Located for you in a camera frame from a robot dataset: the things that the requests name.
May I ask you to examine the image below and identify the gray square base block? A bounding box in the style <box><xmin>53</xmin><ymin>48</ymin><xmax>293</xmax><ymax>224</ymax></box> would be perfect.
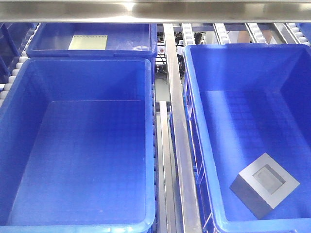
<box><xmin>230</xmin><ymin>153</ymin><xmax>300</xmax><ymax>219</ymax></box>

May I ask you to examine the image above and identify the large blue bin left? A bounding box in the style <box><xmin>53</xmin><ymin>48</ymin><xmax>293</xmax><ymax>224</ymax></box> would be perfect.
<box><xmin>0</xmin><ymin>57</ymin><xmax>156</xmax><ymax>233</ymax></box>

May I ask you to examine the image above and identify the large blue bin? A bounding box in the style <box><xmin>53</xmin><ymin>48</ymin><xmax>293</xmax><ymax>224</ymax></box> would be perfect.
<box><xmin>0</xmin><ymin>57</ymin><xmax>156</xmax><ymax>233</ymax></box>
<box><xmin>184</xmin><ymin>44</ymin><xmax>311</xmax><ymax>233</ymax></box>

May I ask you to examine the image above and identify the blue bin rear left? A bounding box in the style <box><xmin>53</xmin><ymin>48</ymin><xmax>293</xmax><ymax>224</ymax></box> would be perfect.
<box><xmin>26</xmin><ymin>23</ymin><xmax>157</xmax><ymax>59</ymax></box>

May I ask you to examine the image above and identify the large blue bin right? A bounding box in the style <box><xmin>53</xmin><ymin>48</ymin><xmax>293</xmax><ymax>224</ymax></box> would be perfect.
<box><xmin>184</xmin><ymin>44</ymin><xmax>311</xmax><ymax>233</ymax></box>

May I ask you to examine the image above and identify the pale green sheet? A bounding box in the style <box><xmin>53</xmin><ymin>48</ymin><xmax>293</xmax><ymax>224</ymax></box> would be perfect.
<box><xmin>68</xmin><ymin>35</ymin><xmax>108</xmax><ymax>50</ymax></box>

